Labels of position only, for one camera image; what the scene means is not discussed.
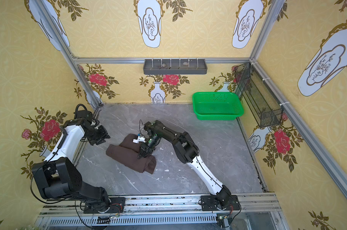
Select grey wall shelf tray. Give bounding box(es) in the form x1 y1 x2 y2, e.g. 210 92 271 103
143 58 208 75

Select aluminium front rail frame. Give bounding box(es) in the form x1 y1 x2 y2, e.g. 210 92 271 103
35 193 290 230

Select black wire mesh basket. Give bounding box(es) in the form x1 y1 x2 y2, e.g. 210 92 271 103
235 62 283 128

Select green plastic basket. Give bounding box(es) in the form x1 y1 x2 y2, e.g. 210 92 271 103
192 92 244 121

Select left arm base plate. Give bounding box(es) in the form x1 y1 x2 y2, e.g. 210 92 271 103
83 196 126 214

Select dark brown long pants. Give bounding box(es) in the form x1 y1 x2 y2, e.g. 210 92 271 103
106 134 157 174

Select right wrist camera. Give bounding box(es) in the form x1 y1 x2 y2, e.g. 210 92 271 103
133 135 146 144

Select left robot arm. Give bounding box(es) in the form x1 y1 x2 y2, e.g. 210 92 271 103
31 104 112 213

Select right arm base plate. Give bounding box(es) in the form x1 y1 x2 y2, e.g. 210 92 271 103
198 195 240 211

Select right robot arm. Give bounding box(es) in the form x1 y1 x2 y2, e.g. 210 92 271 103
138 120 236 210

